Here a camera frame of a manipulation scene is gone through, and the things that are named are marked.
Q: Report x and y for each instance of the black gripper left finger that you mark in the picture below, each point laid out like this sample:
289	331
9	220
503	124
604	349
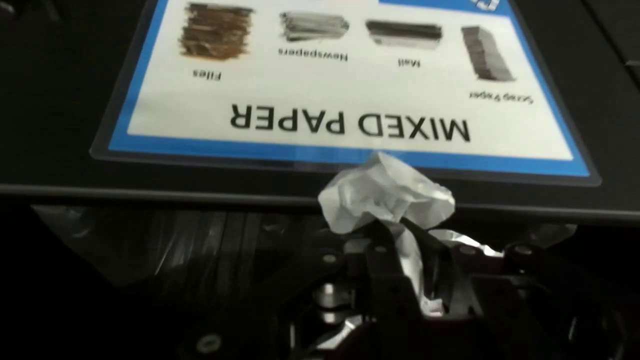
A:
383	300

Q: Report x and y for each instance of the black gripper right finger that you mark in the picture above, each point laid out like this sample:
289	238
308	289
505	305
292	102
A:
486	300

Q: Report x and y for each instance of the white paper ball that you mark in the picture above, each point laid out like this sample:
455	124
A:
381	192

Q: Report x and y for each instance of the black bin liner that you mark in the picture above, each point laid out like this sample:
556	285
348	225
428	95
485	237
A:
167	247

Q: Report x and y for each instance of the black counter cabinet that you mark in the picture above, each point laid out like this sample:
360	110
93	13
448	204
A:
41	100

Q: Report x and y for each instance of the mixed paper sign down arrow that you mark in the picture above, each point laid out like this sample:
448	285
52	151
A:
332	80

